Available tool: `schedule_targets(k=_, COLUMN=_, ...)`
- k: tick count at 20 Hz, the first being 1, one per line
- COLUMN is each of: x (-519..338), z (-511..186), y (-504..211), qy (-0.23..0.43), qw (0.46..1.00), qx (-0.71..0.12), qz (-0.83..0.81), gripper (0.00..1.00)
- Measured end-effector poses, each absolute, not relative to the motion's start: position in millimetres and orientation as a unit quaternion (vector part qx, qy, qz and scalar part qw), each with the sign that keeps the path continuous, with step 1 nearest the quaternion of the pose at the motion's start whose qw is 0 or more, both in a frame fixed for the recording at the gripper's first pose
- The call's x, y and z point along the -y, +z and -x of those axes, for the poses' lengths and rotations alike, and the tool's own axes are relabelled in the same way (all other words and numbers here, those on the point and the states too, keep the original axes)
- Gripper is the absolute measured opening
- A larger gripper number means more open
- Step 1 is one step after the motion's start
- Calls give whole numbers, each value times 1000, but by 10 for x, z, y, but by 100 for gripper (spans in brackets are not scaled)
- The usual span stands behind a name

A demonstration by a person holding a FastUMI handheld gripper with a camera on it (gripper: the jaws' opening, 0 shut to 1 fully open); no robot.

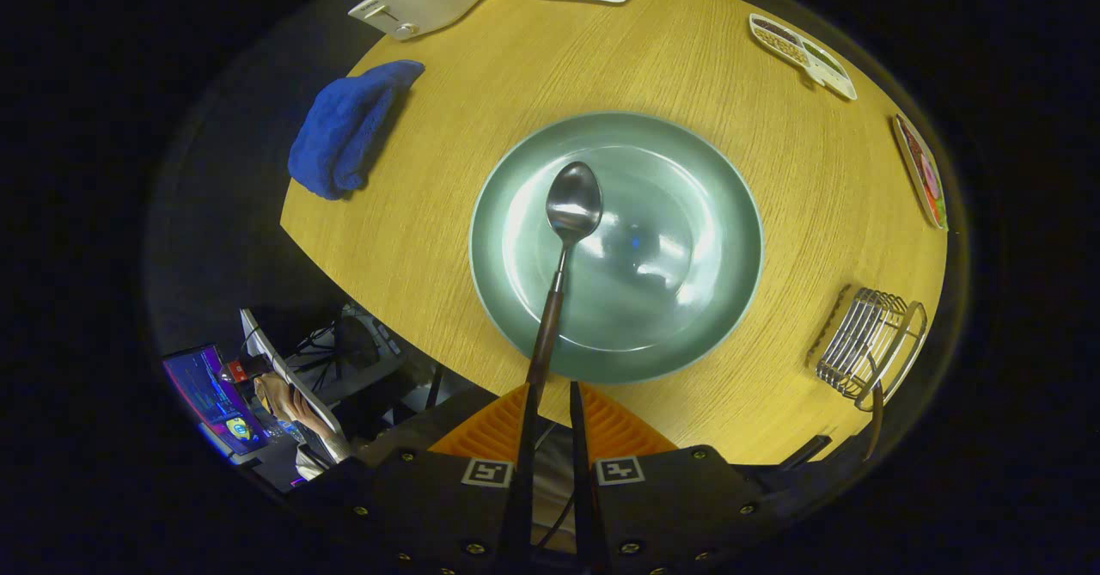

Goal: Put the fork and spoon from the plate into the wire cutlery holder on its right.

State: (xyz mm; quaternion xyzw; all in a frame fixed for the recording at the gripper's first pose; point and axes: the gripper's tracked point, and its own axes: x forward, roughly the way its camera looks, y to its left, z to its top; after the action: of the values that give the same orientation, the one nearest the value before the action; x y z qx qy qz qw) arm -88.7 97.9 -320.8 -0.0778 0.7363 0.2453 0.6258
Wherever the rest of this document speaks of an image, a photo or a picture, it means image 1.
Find white divided dish of beans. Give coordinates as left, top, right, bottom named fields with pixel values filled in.
left=748, top=13, right=859, bottom=101

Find black table bracket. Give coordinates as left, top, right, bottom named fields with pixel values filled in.
left=778, top=436, right=833, bottom=471

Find plate of food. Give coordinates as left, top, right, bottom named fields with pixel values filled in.
left=891, top=113, right=949, bottom=232

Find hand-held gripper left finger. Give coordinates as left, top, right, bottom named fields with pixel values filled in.
left=292, top=382, right=538, bottom=575

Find light green plate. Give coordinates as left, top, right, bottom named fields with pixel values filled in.
left=468, top=111, right=764, bottom=385

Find white laptop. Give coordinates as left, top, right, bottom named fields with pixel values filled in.
left=239, top=309, right=349, bottom=460

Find blue cloth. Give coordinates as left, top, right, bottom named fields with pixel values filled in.
left=287, top=59, right=426, bottom=201

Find metal wire basket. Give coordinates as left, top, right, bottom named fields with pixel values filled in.
left=812, top=287, right=929, bottom=402

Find spoon with brown handle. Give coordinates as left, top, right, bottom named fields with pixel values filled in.
left=524, top=161, right=604, bottom=404

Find fork with brown handle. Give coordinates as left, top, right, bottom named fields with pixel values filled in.
left=864, top=377, right=886, bottom=462

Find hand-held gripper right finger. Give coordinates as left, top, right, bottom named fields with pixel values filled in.
left=569, top=380, right=774, bottom=575

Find person's beige trousers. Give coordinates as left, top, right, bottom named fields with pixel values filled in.
left=533, top=420, right=578, bottom=554

